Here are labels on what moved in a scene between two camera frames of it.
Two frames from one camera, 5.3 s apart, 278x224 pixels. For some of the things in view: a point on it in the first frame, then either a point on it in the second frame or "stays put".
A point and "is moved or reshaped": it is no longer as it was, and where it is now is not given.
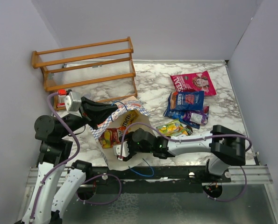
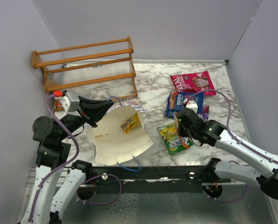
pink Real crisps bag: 200,81 stays put
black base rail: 196,173 stays put
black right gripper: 128,137 -> 181,132
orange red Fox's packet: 110,136 -> 183,140
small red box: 61,105 stays put
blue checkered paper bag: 130,115 is moved or reshaped
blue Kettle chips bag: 175,114 stays put
